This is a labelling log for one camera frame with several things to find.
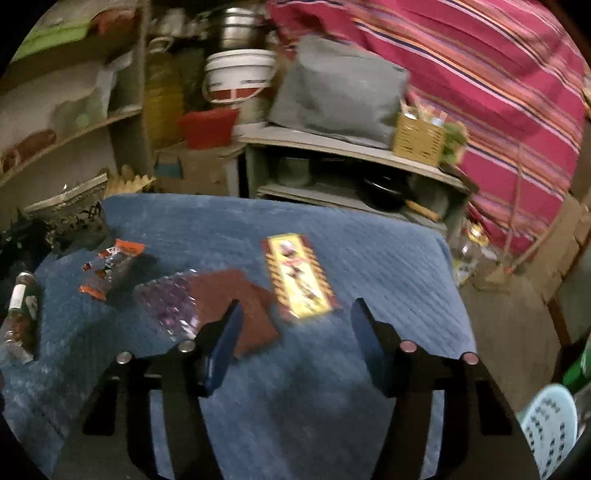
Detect yellow oil jug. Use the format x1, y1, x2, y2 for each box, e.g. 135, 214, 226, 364
145, 37, 185, 148

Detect black pan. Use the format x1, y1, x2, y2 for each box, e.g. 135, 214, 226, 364
360, 175, 441, 222

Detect wooden shelf unit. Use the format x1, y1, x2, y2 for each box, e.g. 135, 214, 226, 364
0, 0, 153, 222

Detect brown cardboard box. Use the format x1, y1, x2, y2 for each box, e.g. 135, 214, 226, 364
154, 143, 241, 197

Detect clear bottle with yellow cap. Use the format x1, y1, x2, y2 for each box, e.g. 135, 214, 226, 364
450, 222, 490, 287

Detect pink striped cloth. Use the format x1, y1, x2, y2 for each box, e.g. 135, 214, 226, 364
265, 0, 591, 264

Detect red plastic basin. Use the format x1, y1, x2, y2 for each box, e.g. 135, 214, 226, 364
178, 107, 241, 149

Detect green leafy bundle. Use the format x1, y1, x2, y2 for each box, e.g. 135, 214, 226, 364
441, 121, 469, 164

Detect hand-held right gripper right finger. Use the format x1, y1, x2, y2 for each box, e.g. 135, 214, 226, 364
350, 298, 541, 480

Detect metal pot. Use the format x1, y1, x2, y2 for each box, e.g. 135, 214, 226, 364
217, 7, 266, 51

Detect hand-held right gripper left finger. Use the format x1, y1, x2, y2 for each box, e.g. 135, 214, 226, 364
82, 299, 245, 480

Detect orange plastic basket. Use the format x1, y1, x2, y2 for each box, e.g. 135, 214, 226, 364
90, 7, 139, 35

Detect cardboard sheet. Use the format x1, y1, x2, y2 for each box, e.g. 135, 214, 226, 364
531, 194, 591, 305

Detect clear purple wrapper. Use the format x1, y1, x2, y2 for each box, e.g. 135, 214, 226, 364
134, 272, 204, 342

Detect green plastic basin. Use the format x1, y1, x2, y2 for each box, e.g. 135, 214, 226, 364
9, 21, 90, 63

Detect blue fuzzy blanket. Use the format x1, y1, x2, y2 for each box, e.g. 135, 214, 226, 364
0, 193, 478, 480

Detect low wooden cabinet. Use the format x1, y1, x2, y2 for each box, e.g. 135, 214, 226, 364
235, 124, 481, 232

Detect brown wrapper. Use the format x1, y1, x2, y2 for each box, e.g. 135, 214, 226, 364
187, 269, 283, 360

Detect yellow patterned box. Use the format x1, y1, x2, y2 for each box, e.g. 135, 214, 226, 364
261, 233, 342, 326

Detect grey fabric bag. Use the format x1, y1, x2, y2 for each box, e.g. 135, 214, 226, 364
268, 34, 411, 148

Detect white plastic bucket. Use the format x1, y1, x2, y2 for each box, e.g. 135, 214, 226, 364
202, 48, 278, 104

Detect green plastic container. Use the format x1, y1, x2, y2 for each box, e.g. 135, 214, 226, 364
561, 332, 591, 393

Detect dark green glass bottle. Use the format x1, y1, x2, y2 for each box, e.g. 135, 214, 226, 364
4, 271, 42, 363

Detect orange dark snack wrapper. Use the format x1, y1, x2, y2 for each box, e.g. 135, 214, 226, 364
79, 239, 155, 302

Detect light blue plastic basket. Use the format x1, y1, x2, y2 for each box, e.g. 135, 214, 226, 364
519, 384, 580, 480

